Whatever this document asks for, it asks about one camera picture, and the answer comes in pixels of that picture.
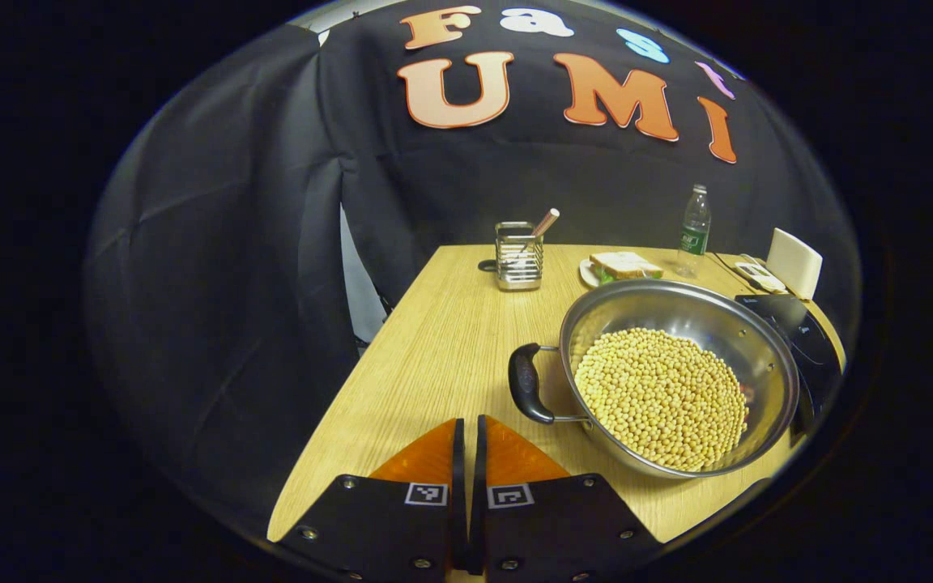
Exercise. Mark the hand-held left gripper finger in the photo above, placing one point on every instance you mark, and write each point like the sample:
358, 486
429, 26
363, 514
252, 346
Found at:
476, 486
457, 486

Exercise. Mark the pile of yellow soybeans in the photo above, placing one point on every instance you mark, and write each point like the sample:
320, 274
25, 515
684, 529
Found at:
661, 397

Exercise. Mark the black induction cooktop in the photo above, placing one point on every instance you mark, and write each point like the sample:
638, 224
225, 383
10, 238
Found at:
808, 340

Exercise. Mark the small black object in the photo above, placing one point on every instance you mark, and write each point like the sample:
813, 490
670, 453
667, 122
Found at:
487, 265

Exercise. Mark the small white plate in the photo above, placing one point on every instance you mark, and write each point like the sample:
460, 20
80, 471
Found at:
587, 274

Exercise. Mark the sandwich with lettuce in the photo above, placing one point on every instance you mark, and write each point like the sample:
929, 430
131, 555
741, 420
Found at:
624, 263

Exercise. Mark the brown stick utensil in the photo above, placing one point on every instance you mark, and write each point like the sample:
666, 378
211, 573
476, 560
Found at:
547, 220

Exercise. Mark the black backdrop cloth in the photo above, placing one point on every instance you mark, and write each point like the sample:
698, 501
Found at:
232, 283

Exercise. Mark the clear plastic water bottle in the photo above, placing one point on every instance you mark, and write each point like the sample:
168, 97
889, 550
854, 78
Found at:
693, 231

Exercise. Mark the white divided dish of beans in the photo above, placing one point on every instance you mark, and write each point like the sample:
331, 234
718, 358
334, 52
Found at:
762, 279

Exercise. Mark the white toaster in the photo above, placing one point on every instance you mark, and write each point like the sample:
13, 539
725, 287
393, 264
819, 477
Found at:
794, 263

